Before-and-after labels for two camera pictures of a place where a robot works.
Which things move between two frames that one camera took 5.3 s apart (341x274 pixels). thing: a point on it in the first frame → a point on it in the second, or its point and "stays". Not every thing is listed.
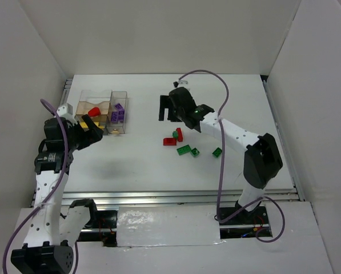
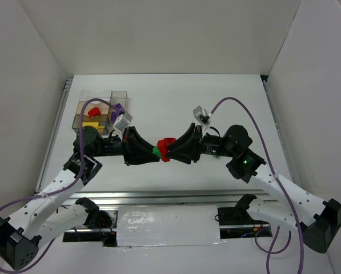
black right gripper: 171,103 → 197,144
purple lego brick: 114,116 stays
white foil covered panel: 142,226 stays
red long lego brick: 180,135 → 163,145
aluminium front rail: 170,197 stays
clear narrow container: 116,119 stays
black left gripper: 83,136 → 127,146
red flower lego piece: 94,112 stays
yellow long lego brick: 84,125 stays
